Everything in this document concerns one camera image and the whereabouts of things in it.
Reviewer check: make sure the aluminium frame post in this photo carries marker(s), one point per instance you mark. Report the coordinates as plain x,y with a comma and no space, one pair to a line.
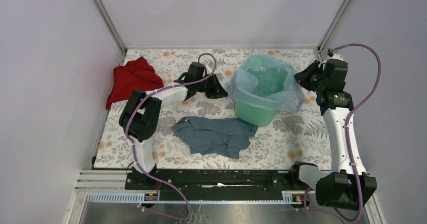
110,25
336,19

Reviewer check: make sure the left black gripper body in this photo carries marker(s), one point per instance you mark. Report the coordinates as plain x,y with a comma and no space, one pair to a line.
201,86

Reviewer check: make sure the right aluminium frame post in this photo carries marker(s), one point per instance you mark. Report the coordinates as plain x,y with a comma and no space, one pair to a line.
336,19

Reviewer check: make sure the light blue plastic trash bag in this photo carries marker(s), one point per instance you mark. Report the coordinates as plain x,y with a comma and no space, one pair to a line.
294,95

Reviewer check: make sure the white slotted cable duct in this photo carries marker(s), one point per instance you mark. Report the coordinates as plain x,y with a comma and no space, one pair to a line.
212,196

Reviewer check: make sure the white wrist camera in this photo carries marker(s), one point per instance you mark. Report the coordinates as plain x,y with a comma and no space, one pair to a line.
209,69
333,54

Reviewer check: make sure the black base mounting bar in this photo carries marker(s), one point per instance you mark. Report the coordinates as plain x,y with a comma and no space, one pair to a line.
182,181

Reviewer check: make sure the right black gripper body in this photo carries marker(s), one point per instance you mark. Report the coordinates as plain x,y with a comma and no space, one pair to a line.
318,82

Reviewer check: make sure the green plastic trash bin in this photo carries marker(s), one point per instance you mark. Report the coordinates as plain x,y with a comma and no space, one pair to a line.
258,88

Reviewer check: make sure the blue grey cloth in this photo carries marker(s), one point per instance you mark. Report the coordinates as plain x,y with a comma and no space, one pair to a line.
225,137

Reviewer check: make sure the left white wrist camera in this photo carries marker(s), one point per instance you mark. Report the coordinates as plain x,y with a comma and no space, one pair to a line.
209,69

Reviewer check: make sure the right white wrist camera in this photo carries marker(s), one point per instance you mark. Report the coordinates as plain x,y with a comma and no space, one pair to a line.
333,54

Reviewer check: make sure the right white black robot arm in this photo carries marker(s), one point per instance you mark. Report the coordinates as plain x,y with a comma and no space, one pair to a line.
348,185

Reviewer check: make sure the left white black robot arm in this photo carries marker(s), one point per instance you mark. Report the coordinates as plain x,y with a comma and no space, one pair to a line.
139,118

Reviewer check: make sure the left aluminium frame post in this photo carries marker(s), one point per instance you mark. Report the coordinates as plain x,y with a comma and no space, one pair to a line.
110,25

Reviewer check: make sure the red cloth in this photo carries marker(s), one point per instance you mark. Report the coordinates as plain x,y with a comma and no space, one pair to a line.
135,75

